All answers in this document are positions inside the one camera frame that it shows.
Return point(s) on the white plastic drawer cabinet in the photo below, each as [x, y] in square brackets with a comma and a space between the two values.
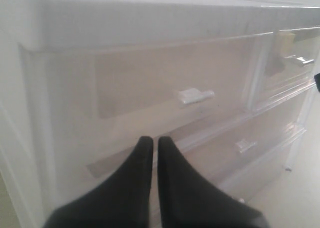
[34, 171]

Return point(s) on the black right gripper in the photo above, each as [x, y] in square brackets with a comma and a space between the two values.
[317, 81]

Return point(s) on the middle wide clear drawer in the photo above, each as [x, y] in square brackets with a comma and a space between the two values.
[208, 121]

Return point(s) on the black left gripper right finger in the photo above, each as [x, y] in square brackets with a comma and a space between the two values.
[188, 200]

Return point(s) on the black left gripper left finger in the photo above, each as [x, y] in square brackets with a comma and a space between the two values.
[121, 201]

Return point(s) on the wide clear drawer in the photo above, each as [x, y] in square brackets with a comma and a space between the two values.
[262, 168]
[208, 121]

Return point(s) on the bottom wide clear drawer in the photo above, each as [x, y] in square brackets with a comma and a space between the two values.
[262, 168]

